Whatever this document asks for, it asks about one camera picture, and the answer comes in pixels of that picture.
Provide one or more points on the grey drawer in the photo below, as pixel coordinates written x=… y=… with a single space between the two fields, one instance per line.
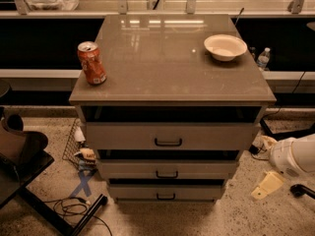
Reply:
x=165 y=193
x=165 y=169
x=204 y=136

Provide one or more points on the brown chair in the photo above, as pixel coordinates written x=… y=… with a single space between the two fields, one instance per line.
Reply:
x=17 y=146

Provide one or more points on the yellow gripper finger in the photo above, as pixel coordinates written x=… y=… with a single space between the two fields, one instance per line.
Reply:
x=268 y=142
x=271 y=182

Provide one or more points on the grey top drawer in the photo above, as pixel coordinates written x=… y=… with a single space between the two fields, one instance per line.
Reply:
x=204 y=136

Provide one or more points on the white paper bowl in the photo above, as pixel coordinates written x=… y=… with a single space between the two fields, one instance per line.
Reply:
x=224 y=47

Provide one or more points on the grey middle drawer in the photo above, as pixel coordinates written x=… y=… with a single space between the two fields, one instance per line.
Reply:
x=165 y=169

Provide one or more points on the blue tape cross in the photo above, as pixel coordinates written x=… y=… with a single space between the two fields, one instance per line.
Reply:
x=85 y=177

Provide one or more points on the black table leg frame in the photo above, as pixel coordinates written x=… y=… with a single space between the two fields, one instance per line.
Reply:
x=14 y=184

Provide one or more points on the black stand leg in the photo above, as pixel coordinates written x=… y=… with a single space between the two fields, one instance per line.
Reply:
x=285 y=135

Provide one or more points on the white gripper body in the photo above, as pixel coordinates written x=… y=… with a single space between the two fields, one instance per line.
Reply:
x=282 y=156

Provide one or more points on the black caster foot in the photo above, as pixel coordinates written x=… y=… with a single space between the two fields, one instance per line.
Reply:
x=299 y=190

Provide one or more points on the grey bottom drawer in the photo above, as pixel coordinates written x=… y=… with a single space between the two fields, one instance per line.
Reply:
x=165 y=193

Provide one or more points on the wire mesh basket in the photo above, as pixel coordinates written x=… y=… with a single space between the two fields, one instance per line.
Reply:
x=75 y=141

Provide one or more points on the orange soda can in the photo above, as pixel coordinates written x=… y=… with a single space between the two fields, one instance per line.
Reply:
x=89 y=57

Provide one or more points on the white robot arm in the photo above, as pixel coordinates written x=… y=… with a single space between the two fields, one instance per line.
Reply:
x=303 y=151

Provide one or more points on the grey drawer cabinet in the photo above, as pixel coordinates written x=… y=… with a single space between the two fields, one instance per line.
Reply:
x=159 y=72

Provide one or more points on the clear water bottle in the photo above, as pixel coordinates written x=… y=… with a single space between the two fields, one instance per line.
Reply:
x=263 y=59

